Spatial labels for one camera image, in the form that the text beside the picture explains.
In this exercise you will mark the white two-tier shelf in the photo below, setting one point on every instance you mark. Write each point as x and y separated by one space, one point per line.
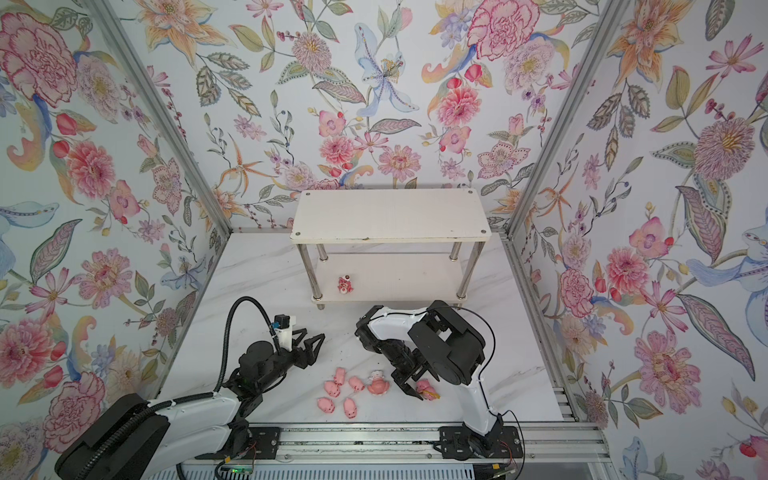
454 217

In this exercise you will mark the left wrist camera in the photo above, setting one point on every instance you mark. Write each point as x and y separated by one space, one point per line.
285 337

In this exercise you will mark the aluminium corner post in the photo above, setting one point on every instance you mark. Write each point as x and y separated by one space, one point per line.
606 27
105 19

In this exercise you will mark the small pink pig toy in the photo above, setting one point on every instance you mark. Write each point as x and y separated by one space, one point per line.
339 376
350 408
326 405
332 388
356 384

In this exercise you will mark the pink bear with strawberry hat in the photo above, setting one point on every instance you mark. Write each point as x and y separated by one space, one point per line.
345 285

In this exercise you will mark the right aluminium corner post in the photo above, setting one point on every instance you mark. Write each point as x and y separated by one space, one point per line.
606 27

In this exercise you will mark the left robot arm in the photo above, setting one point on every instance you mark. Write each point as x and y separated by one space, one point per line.
135 438

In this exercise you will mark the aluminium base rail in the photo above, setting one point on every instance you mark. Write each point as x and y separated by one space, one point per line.
524 444

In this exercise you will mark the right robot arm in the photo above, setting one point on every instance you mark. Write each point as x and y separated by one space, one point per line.
437 341

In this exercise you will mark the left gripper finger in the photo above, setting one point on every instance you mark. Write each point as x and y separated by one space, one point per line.
307 354
283 323

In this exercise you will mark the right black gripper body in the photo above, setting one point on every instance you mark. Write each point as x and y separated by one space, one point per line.
399 357

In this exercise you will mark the left aluminium corner post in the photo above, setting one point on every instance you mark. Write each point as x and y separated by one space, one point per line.
105 19

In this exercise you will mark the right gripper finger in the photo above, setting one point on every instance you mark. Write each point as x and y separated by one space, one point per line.
401 380
420 390

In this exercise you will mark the pink bear white bowl toy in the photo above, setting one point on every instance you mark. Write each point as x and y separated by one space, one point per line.
378 384

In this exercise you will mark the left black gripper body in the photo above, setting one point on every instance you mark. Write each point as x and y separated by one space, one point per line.
282 362

